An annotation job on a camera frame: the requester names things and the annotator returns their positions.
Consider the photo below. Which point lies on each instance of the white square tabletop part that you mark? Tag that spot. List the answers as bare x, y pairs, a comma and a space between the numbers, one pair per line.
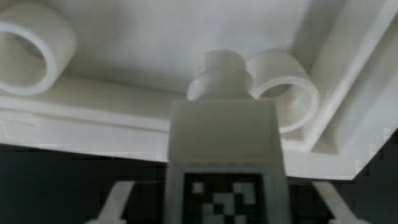
99, 59

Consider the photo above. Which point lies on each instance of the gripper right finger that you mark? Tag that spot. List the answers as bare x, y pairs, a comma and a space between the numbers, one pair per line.
336, 204

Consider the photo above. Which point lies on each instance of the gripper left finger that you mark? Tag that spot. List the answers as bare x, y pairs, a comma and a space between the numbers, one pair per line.
110, 214

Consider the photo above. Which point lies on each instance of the white leg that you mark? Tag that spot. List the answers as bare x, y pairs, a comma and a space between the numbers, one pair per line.
225, 186

